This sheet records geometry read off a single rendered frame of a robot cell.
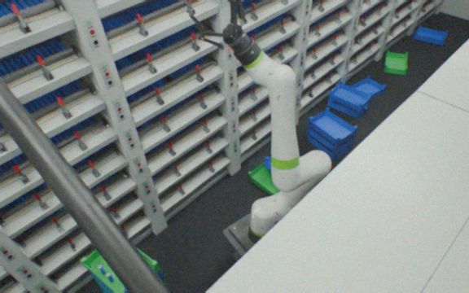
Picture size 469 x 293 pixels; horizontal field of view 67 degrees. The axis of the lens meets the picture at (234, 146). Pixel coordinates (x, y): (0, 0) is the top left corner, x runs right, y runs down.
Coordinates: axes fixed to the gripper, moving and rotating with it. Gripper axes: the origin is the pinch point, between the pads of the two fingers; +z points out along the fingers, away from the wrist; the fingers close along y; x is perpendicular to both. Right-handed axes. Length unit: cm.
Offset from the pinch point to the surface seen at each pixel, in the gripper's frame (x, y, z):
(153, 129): -61, -51, -43
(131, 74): -47, -36, -11
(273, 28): -81, 44, -67
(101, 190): -56, -93, -42
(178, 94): -55, -28, -38
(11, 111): 83, -43, 32
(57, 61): -36, -51, 17
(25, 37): -22, -49, 30
